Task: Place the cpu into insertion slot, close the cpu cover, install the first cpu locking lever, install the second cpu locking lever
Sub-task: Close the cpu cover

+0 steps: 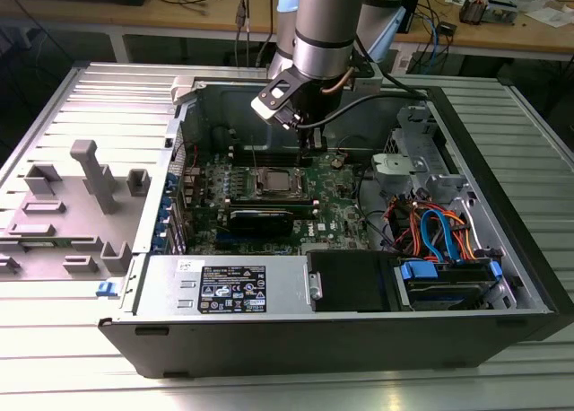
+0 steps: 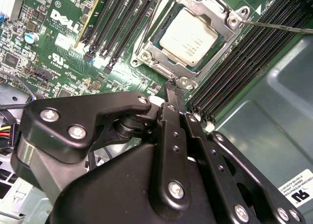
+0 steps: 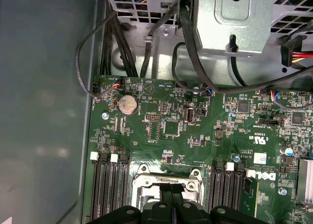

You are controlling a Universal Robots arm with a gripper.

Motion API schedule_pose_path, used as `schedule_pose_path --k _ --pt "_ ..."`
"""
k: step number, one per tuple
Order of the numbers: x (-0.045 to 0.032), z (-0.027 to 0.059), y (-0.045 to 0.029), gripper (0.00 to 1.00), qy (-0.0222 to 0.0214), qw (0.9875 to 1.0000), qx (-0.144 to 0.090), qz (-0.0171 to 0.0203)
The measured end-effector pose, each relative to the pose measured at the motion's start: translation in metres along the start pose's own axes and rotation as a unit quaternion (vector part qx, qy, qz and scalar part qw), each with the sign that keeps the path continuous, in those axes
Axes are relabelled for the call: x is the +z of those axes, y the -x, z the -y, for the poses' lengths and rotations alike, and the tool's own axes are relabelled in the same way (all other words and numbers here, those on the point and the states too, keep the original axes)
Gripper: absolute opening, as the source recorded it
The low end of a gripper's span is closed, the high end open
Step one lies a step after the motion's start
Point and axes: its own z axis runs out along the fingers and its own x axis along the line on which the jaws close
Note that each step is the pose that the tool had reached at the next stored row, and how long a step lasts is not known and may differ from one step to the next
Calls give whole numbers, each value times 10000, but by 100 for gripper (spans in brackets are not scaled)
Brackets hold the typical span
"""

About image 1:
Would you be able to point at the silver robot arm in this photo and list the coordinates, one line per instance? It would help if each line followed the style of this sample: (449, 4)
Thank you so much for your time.
(323, 34)

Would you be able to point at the black RAM slot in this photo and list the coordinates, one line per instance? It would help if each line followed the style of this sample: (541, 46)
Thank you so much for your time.
(278, 161)
(269, 151)

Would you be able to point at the CPU socket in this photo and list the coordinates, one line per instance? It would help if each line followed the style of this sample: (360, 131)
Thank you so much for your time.
(257, 198)

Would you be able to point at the coin cell battery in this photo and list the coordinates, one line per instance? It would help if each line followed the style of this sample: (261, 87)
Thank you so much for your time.
(338, 162)

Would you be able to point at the grey plastic fan holder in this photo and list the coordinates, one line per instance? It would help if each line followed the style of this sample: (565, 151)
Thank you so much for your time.
(394, 166)

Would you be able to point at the green RAM stick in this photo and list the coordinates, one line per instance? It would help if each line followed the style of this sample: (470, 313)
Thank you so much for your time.
(269, 208)

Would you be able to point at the green motherboard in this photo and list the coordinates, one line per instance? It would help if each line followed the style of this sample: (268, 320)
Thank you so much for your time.
(332, 222)

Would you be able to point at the black graphics card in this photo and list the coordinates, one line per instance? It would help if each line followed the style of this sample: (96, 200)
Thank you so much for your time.
(262, 224)

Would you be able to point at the black upright device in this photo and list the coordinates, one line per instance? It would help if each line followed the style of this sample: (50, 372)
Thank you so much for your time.
(411, 7)

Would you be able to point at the small black adapter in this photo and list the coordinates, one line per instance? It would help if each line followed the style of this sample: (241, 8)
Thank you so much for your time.
(447, 28)

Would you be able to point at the blue card retainer clip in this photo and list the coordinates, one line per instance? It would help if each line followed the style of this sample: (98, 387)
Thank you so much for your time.
(167, 208)
(172, 183)
(158, 247)
(162, 230)

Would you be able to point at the brown metal heatsink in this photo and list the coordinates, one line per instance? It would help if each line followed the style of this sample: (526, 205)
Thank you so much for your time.
(474, 9)

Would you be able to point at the black rating label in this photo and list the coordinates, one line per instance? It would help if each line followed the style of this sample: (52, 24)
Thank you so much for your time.
(233, 290)

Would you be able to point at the small white sticker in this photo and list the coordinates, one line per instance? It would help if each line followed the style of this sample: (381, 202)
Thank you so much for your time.
(190, 265)

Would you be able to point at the wooden desk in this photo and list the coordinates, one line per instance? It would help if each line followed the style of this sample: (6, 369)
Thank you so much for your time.
(134, 17)

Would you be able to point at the hard disk in blue carrier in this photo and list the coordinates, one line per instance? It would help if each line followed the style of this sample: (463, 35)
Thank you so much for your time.
(435, 294)

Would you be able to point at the black PC case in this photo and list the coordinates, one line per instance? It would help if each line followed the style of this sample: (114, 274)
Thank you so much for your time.
(314, 343)

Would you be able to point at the silver power supply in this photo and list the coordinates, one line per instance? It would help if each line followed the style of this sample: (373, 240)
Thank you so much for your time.
(161, 290)

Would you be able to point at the white paper sheet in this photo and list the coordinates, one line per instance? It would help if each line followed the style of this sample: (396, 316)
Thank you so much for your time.
(549, 16)

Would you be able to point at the blue plastic latch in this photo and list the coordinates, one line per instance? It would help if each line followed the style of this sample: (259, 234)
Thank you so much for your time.
(106, 289)

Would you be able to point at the grey parts rack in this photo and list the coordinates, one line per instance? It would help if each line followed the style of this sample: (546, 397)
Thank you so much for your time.
(67, 231)

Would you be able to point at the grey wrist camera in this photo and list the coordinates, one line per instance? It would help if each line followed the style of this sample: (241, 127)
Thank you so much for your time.
(367, 84)

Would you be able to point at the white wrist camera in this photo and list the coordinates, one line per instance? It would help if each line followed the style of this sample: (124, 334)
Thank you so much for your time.
(264, 106)

